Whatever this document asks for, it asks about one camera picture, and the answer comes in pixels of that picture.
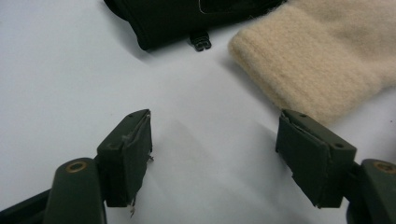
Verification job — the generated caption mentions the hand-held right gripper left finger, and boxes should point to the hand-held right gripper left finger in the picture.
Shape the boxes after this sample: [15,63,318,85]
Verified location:
[96,108,154,209]

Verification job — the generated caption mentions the black glove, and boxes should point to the black glove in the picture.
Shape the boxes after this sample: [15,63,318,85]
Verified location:
[103,0,286,52]

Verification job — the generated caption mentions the beige knitted glove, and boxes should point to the beige knitted glove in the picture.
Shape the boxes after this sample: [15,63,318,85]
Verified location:
[228,0,396,126]

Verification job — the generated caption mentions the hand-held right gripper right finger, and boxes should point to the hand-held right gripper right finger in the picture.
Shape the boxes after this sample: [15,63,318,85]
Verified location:
[275,108,358,209]

